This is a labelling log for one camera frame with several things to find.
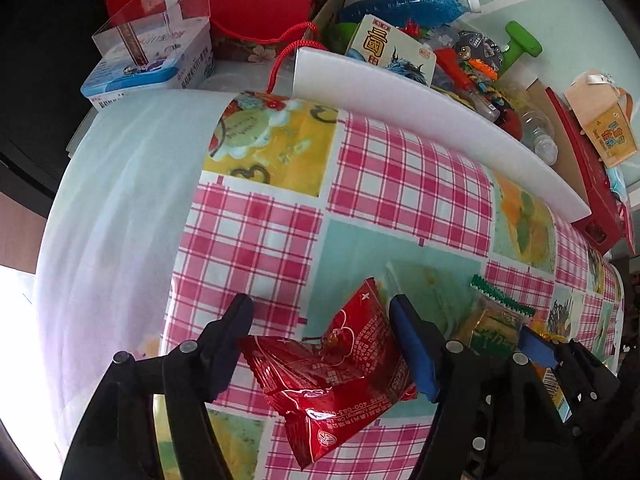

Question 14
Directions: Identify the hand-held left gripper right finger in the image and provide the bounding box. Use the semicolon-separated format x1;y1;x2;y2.
389;294;581;480

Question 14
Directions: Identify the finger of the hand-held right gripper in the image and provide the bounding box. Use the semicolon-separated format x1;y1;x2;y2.
520;331;623;461

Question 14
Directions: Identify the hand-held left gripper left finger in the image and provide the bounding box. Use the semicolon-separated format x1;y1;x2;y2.
60;292;255;480

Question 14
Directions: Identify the orange jelly packet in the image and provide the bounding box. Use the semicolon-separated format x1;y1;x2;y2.
530;327;573;423

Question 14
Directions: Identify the red flower print snack packet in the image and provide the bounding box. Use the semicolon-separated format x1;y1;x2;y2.
239;277;418;471

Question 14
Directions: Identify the green edged biscuit packet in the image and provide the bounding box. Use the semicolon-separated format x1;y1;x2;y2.
452;275;536;358

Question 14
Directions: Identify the flat red box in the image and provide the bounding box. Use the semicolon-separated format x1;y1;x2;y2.
545;87;631;256

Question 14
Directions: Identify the light blue face mask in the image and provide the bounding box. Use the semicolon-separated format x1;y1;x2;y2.
607;165;628;202

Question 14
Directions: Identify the pink checkered tablecloth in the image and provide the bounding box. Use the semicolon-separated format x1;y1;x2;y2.
32;90;626;480

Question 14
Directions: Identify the clear plastic bottle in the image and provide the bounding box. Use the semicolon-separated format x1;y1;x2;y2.
517;105;558;166

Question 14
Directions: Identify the cardboard box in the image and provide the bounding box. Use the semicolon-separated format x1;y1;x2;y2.
310;0;593;203

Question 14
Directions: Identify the small wooden printed box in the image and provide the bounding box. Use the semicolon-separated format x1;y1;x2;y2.
564;72;640;168

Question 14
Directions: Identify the white foam board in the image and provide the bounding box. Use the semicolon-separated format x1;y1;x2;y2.
292;40;591;223

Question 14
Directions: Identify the pile of small toys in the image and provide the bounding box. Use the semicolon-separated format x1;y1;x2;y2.
432;30;521;123

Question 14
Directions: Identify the blue tin box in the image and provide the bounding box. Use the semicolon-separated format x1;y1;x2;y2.
81;15;217;111

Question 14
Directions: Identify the green dumbbell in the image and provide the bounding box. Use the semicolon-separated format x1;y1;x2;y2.
500;21;543;73

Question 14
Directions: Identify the printed card box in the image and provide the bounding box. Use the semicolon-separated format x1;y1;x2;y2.
345;14;437;87

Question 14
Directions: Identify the dark cabinet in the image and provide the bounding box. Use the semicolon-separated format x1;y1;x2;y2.
0;0;133;201

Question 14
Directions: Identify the blue bottle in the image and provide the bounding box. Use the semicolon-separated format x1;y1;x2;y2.
340;0;483;26

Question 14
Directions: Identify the clear plastic box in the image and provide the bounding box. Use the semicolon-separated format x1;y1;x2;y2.
92;0;211;73

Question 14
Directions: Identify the red gift bag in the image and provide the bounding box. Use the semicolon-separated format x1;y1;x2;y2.
105;0;346;93

